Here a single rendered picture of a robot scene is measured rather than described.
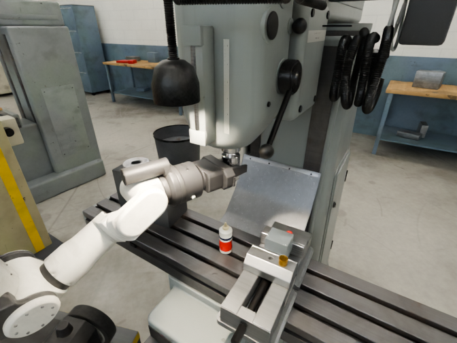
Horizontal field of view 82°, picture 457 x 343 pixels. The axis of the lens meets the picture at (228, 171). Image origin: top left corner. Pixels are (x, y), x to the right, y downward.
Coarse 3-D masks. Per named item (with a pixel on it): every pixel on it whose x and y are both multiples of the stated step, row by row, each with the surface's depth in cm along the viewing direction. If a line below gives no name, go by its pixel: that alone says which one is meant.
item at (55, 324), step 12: (48, 324) 99; (60, 324) 91; (72, 324) 95; (84, 324) 96; (24, 336) 95; (36, 336) 95; (48, 336) 93; (60, 336) 91; (72, 336) 91; (84, 336) 94; (96, 336) 98
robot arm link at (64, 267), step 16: (80, 240) 49; (96, 240) 49; (16, 256) 47; (32, 256) 49; (48, 256) 49; (64, 256) 48; (80, 256) 48; (96, 256) 50; (16, 272) 44; (32, 272) 46; (48, 272) 47; (64, 272) 47; (80, 272) 49; (32, 288) 43; (48, 288) 45; (64, 288) 48
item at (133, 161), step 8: (128, 160) 95; (136, 160) 95; (144, 160) 95; (120, 168) 93; (120, 176) 91; (120, 200) 97; (168, 208) 89; (176, 208) 94; (184, 208) 100; (160, 216) 92; (168, 216) 90; (176, 216) 95; (160, 224) 94; (168, 224) 92
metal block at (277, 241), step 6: (270, 234) 70; (276, 234) 70; (282, 234) 70; (288, 234) 70; (270, 240) 68; (276, 240) 68; (282, 240) 68; (288, 240) 68; (270, 246) 69; (276, 246) 67; (282, 246) 66; (288, 246) 67; (276, 252) 68; (282, 252) 67; (288, 252) 69
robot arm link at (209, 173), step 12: (204, 156) 67; (180, 168) 58; (192, 168) 59; (204, 168) 62; (216, 168) 62; (228, 168) 62; (192, 180) 57; (204, 180) 60; (216, 180) 61; (228, 180) 61; (192, 192) 58
